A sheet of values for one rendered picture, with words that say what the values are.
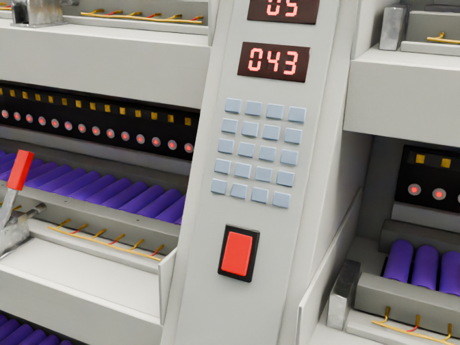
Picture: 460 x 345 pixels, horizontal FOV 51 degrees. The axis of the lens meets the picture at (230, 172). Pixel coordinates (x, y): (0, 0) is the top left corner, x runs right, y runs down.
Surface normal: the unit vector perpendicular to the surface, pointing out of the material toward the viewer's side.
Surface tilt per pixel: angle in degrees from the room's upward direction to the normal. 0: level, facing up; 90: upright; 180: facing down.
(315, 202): 90
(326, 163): 90
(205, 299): 90
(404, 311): 111
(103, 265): 21
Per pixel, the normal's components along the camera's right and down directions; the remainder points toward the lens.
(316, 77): -0.38, -0.02
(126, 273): 0.03, -0.92
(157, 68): -0.41, 0.34
